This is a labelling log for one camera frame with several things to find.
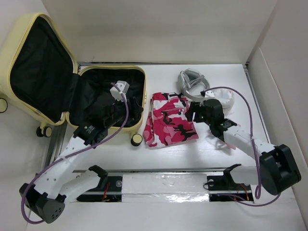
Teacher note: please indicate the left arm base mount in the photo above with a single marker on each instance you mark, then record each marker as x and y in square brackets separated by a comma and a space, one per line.
[106, 186]

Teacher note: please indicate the pink camouflage shorts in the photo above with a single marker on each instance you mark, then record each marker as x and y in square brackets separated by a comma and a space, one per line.
[166, 123]

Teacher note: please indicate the yellow hard-shell suitcase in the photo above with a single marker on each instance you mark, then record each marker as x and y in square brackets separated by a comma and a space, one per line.
[40, 75]

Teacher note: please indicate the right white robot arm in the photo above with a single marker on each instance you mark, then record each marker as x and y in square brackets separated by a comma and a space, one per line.
[275, 170]

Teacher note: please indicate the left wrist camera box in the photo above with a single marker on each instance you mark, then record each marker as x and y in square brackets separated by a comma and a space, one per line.
[119, 89]

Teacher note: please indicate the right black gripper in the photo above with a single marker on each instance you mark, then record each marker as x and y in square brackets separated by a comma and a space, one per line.
[194, 106]

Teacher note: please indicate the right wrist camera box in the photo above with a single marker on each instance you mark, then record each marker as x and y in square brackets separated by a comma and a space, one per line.
[207, 94]

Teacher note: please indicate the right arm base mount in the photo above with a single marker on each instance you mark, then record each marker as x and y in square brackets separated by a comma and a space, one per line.
[218, 186]

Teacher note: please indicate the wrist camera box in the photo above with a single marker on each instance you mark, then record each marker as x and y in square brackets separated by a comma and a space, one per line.
[207, 94]
[119, 89]

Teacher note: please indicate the grey white headphones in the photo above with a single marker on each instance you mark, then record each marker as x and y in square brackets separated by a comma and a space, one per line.
[189, 78]

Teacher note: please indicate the white cap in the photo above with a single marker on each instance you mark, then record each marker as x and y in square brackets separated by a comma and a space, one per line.
[226, 98]

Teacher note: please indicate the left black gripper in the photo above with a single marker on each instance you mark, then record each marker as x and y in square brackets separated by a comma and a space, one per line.
[134, 109]

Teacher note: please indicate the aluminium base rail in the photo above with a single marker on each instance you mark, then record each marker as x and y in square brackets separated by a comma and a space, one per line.
[163, 182]

